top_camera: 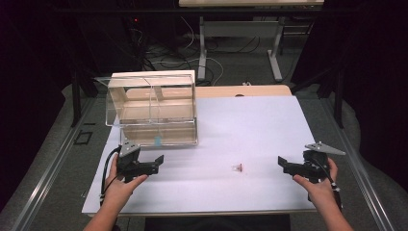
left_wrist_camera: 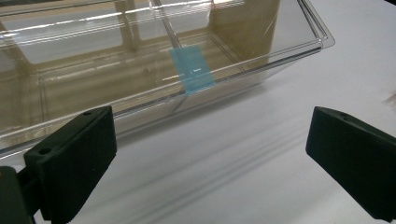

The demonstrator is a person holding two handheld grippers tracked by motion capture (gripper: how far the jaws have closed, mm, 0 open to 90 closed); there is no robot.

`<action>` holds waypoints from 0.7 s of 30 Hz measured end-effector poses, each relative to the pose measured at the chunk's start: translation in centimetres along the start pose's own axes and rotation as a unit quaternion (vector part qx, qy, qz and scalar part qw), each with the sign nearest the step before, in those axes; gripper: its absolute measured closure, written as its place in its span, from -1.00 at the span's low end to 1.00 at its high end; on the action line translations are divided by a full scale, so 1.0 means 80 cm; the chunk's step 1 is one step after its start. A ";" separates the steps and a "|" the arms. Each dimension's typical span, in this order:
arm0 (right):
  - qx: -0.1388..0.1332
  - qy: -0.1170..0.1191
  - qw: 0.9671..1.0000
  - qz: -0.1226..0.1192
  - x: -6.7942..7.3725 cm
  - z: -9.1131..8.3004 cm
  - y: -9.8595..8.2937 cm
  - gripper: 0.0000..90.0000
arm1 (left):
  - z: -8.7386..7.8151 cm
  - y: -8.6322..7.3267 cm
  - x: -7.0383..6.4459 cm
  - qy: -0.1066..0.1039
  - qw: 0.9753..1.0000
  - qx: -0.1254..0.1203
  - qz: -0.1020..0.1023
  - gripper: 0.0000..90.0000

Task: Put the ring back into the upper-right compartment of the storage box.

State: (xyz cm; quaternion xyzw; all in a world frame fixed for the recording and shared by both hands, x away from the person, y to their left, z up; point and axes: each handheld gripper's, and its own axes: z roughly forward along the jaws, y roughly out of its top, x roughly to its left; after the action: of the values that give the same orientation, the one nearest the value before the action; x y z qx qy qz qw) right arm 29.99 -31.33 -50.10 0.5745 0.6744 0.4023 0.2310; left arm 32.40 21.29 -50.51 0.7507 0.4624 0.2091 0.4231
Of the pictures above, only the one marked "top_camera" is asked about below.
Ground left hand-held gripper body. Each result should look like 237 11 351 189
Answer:
115 139 152 184

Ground person's right hand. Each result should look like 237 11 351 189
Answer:
293 157 340 211

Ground person's left hand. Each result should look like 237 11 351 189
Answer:
102 155 149 207

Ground person's dark clothing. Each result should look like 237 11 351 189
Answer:
143 213 293 231

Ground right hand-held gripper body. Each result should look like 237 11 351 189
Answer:
300 141 347 185

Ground clear acrylic box with lid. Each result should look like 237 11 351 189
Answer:
93 69 199 149

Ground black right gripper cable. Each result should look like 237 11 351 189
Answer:
312 157 344 211

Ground black metal stand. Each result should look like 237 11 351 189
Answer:
70 68 99 128
290 65 346 130

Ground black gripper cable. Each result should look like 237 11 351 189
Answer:
312 157 344 211
99 145 123 207

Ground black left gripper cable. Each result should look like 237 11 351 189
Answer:
99 145 123 207

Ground desk with white legs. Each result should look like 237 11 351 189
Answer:
178 0 325 83

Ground white floor cable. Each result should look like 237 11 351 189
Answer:
150 15 225 87

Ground aluminium floor rail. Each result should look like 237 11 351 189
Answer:
319 95 396 231
11 97 97 231

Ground dark device with red light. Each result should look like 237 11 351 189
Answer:
126 13 145 33

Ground white table sheet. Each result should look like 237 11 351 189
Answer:
81 95 318 217

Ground black floor cables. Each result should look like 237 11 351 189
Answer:
128 27 262 86

